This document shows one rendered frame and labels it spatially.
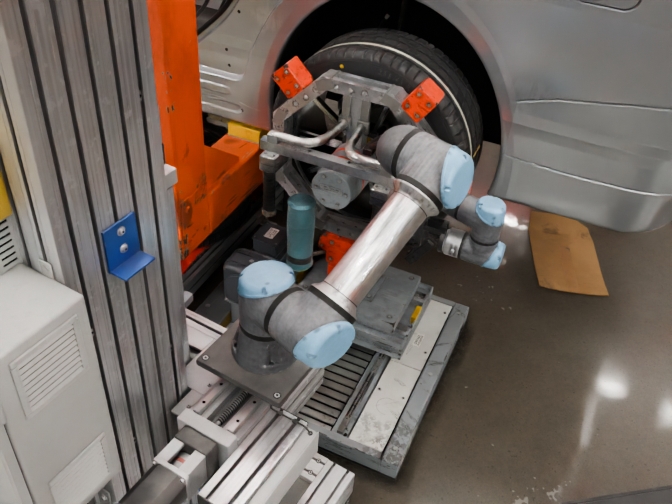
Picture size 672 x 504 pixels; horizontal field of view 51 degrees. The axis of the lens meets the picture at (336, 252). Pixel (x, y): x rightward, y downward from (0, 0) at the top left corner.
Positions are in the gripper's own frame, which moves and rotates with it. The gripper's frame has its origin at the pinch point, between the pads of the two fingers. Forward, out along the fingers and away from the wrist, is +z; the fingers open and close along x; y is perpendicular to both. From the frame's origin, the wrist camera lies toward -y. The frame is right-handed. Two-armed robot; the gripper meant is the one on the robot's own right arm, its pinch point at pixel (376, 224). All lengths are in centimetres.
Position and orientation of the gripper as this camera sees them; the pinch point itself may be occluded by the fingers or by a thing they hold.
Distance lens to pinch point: 197.0
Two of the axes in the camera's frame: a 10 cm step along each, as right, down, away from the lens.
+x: -4.1, 5.5, -7.2
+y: 0.6, -7.7, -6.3
